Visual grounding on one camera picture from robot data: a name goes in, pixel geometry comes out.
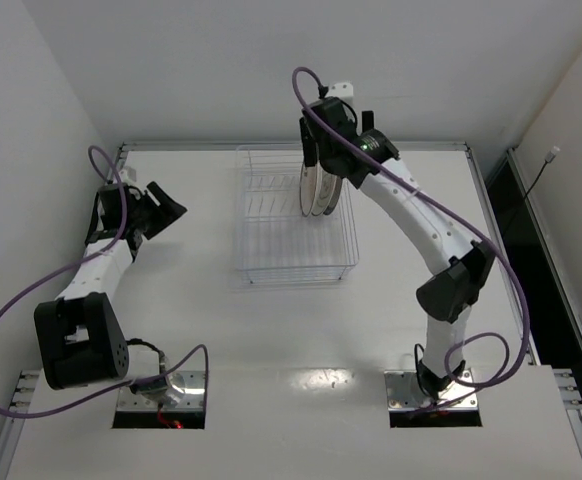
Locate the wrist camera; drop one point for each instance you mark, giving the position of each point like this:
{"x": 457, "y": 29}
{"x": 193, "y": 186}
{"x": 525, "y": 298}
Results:
{"x": 342, "y": 90}
{"x": 128, "y": 175}

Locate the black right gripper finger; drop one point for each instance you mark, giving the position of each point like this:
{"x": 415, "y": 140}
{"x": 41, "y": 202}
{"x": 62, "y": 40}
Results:
{"x": 367, "y": 121}
{"x": 308, "y": 144}

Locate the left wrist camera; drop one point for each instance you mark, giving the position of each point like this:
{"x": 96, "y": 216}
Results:
{"x": 128, "y": 175}

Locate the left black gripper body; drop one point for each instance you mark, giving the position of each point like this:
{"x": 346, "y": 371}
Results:
{"x": 147, "y": 213}

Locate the metal base plate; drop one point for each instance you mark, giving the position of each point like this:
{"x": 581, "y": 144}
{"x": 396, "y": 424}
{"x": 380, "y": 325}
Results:
{"x": 405, "y": 396}
{"x": 181, "y": 392}

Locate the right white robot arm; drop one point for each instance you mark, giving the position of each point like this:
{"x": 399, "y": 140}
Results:
{"x": 459, "y": 264}

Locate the orange sunburst plate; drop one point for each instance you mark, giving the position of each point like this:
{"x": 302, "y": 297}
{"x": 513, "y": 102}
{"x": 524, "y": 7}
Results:
{"x": 307, "y": 188}

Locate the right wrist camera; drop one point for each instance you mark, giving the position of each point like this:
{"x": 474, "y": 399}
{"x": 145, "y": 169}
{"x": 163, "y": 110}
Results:
{"x": 342, "y": 90}

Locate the green rim lettered plate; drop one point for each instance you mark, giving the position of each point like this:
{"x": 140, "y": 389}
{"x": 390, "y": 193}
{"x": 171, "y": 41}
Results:
{"x": 334, "y": 196}

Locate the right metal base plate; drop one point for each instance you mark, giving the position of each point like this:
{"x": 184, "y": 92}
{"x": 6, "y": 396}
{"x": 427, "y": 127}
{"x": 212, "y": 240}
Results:
{"x": 405, "y": 396}

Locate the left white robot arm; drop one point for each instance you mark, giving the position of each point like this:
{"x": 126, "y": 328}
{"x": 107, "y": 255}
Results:
{"x": 79, "y": 337}

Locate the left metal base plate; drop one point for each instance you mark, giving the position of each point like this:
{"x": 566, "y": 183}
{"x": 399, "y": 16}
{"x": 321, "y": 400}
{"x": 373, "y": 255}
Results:
{"x": 181, "y": 392}

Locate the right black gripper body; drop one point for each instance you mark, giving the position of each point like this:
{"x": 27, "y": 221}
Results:
{"x": 318, "y": 147}

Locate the white plate thin green rim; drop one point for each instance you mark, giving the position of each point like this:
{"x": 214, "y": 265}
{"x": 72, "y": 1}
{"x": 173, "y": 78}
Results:
{"x": 325, "y": 188}

